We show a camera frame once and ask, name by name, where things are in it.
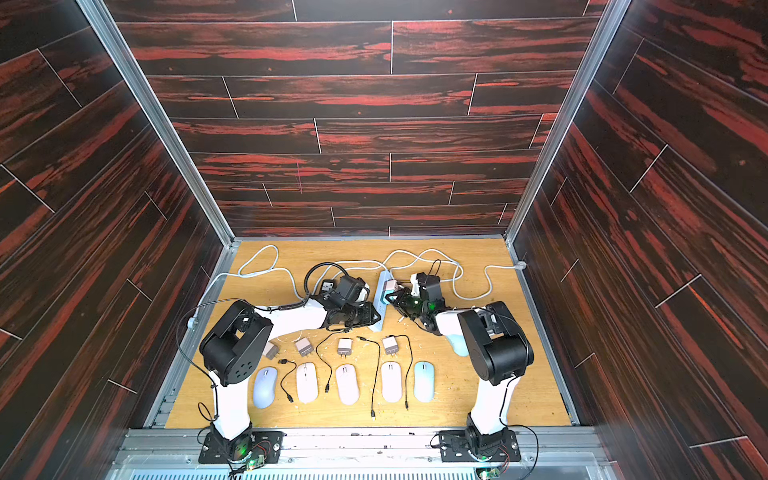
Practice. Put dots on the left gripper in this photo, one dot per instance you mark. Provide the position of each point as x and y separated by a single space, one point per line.
369 316

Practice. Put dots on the white power strip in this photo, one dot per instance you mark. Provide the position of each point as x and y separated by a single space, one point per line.
379 302

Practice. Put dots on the pink mouse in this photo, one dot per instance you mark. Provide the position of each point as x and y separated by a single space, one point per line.
347 384
307 382
392 382

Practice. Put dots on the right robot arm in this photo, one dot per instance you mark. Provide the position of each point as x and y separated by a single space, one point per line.
491 338

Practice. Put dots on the light blue mouse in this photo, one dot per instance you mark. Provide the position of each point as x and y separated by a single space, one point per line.
458 344
424 381

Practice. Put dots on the pink charger adapter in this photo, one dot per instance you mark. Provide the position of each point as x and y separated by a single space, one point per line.
304 346
270 351

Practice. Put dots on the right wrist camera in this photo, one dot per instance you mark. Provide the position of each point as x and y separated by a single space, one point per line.
425 285

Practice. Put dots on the white mouse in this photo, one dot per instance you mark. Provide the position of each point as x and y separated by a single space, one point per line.
264 387

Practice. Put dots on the black power strip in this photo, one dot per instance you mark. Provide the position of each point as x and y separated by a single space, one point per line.
327 286

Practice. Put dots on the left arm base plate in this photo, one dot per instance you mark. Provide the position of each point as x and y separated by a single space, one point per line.
254 447

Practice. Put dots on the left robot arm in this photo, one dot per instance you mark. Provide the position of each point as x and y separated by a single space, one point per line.
232 349

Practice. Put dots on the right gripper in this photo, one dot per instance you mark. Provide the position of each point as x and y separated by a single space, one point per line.
411 301

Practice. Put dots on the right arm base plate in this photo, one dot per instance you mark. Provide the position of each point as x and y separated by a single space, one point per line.
468 445

